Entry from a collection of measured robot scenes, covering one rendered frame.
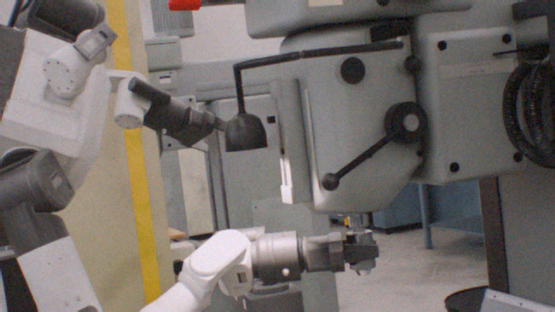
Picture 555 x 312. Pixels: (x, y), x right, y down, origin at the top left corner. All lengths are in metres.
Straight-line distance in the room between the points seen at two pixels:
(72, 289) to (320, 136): 0.47
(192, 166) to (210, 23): 2.07
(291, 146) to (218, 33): 9.56
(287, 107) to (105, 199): 1.76
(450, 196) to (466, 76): 7.46
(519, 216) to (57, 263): 0.89
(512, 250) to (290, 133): 0.58
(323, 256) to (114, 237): 1.74
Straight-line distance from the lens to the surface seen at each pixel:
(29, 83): 1.53
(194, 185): 9.86
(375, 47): 1.31
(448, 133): 1.43
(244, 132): 1.36
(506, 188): 1.74
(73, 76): 1.43
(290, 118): 1.41
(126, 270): 3.13
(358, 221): 1.46
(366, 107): 1.38
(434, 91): 1.43
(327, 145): 1.37
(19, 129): 1.47
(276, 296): 1.85
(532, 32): 1.56
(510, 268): 1.78
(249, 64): 1.36
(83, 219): 3.08
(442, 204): 9.05
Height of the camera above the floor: 1.51
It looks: 4 degrees down
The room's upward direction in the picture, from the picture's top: 7 degrees counter-clockwise
